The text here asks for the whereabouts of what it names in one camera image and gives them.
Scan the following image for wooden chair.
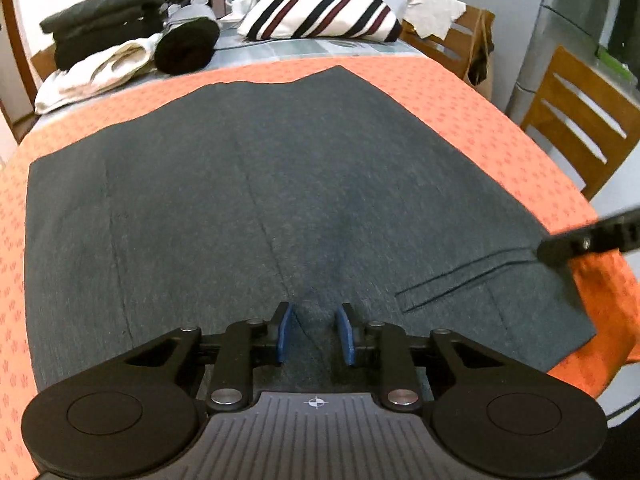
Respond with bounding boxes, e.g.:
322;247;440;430
400;3;485;82
521;46;639;200

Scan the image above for grey folded garment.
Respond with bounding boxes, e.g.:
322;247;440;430
165;3;217;30

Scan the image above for dark grey trousers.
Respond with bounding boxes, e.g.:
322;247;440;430
25;67;596;390

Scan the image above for far wooden chair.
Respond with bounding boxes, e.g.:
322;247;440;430
400;3;485;82

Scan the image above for stack of dark folded clothes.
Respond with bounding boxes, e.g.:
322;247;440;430
40;0;165;70

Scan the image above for white cloth on chair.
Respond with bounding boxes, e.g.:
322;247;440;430
404;0;466;40

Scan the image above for white quilted garment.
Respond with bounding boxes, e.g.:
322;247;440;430
35;32;162;116

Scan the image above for black rolled garment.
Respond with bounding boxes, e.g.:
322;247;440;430
154;18;220;76

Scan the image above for silver refrigerator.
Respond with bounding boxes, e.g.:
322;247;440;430
506;0;620;124

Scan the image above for near wooden chair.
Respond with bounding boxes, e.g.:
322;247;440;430
521;46;639;200

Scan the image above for orange patterned mat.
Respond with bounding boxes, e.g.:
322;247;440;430
1;55;639;479

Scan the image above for striped folded sweater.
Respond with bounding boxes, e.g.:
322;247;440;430
238;0;401;44

